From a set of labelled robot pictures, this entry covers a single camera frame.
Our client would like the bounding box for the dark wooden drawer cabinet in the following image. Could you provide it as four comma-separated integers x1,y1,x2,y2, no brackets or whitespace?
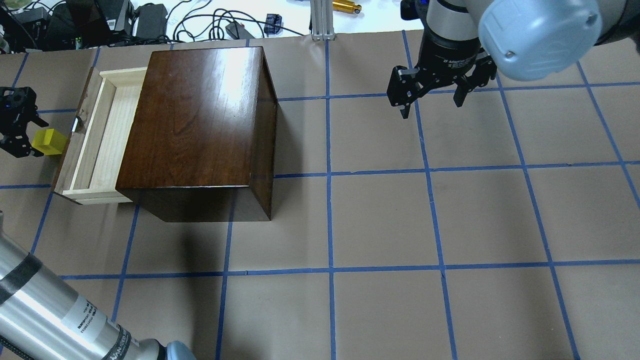
115,47,279,223

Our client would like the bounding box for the yellow block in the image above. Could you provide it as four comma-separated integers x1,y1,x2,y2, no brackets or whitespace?
31,129,68,156

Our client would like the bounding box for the aluminium frame post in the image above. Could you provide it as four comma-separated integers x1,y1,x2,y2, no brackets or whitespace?
310,0,336,41

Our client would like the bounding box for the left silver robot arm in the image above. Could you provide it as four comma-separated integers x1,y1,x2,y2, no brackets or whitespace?
0,231,195,360

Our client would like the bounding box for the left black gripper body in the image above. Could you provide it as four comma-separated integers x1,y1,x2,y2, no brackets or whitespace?
0,86,38,158

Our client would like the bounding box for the black power adapter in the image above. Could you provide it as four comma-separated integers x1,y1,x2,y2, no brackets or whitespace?
134,3,169,39

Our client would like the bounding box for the small blue object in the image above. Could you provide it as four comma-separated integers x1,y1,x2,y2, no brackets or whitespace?
263,13,282,36

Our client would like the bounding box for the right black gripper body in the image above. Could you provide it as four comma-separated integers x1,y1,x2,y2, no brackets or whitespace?
386,30,498,107

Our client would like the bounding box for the light wood drawer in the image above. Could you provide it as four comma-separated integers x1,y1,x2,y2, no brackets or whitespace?
51,67,147,205

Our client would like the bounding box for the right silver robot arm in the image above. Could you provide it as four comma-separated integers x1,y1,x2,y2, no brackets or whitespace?
386,0,640,119

